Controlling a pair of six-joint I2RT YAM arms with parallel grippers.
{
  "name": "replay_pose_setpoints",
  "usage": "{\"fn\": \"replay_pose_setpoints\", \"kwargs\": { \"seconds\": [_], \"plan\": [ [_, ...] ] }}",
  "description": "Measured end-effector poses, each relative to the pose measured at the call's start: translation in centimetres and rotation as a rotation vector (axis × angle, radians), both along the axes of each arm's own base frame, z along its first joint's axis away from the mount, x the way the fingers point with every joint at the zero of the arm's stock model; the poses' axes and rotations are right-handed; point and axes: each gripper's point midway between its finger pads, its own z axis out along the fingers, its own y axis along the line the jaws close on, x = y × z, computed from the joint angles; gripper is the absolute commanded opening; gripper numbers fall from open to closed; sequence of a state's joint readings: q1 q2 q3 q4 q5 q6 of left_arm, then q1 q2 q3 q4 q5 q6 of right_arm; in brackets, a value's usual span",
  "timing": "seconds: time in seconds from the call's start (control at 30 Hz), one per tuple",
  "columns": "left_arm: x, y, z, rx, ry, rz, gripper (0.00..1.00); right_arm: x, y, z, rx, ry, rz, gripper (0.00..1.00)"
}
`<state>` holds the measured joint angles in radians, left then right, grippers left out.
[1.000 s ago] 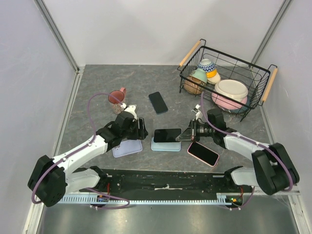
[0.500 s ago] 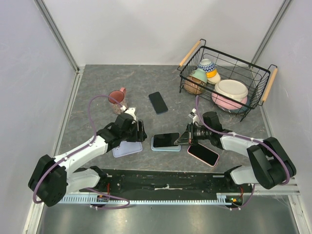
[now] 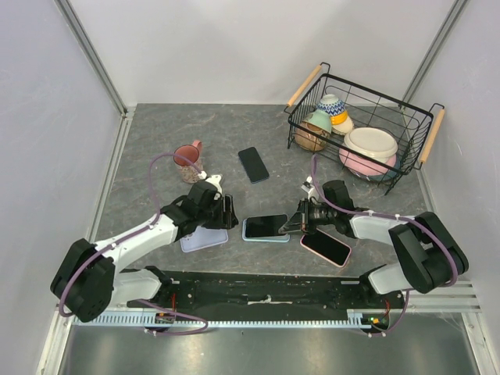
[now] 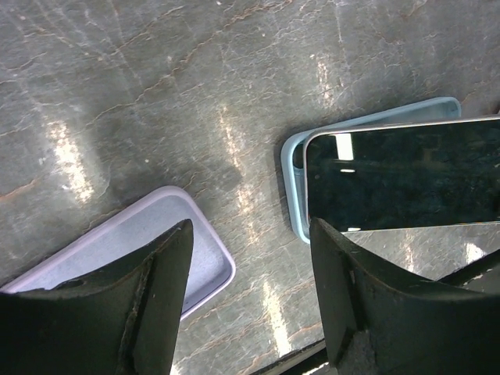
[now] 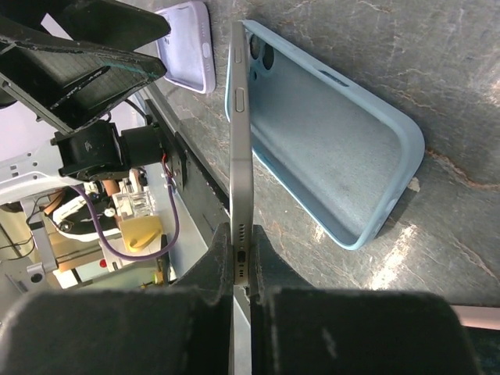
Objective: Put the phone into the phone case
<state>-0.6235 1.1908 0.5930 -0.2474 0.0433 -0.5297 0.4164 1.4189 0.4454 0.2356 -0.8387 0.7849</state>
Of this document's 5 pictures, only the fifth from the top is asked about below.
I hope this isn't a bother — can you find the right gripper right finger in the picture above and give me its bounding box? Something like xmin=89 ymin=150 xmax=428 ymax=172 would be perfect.
xmin=249 ymin=225 xmax=312 ymax=305

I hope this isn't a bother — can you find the pink phone case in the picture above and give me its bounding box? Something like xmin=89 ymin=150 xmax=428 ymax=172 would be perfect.
xmin=452 ymin=305 xmax=500 ymax=330

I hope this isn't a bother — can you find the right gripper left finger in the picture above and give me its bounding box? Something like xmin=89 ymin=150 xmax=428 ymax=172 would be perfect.
xmin=172 ymin=223 xmax=234 ymax=305

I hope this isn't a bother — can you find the light blue phone case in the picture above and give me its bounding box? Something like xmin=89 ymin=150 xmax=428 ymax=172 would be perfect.
xmin=227 ymin=20 xmax=425 ymax=250

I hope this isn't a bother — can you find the lavender phone case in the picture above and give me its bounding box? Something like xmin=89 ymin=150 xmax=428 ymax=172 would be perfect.
xmin=155 ymin=1 xmax=216 ymax=94

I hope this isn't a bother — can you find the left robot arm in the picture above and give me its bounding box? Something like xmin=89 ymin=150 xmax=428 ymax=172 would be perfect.
xmin=1 ymin=1 xmax=170 ymax=203

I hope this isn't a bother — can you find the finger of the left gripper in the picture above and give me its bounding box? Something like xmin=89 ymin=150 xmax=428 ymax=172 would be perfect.
xmin=1 ymin=33 xmax=166 ymax=131
xmin=1 ymin=0 xmax=171 ymax=51

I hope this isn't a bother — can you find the black phone with stand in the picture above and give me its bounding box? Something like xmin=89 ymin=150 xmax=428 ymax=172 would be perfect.
xmin=227 ymin=21 xmax=254 ymax=287

